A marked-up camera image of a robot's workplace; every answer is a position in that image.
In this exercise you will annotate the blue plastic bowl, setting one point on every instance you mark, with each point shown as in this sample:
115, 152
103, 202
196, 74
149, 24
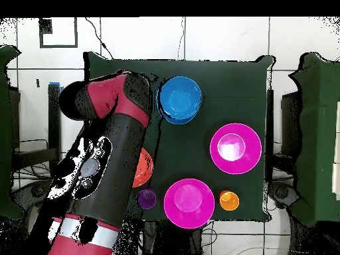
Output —
180, 97
176, 121

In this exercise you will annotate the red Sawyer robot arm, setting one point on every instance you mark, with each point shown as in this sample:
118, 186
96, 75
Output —
114, 164

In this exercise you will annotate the red-orange plastic bowl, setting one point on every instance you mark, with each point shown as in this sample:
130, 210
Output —
144, 167

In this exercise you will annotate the purple plastic cup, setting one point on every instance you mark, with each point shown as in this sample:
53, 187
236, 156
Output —
146, 199

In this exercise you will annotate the pink plastic bowl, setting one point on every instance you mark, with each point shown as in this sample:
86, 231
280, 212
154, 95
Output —
247, 159
188, 203

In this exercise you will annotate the orange plastic cup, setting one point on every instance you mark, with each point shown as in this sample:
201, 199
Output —
229, 200

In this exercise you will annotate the dark green table cloth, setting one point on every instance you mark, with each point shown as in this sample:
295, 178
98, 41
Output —
233, 85

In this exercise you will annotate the black metal stand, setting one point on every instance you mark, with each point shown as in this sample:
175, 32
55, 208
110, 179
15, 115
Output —
54, 132
269, 132

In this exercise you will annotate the black tape square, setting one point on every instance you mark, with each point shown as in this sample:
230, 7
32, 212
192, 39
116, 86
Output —
58, 46

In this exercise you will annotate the green-covered side table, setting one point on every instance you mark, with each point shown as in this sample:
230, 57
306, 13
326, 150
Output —
5, 132
318, 132

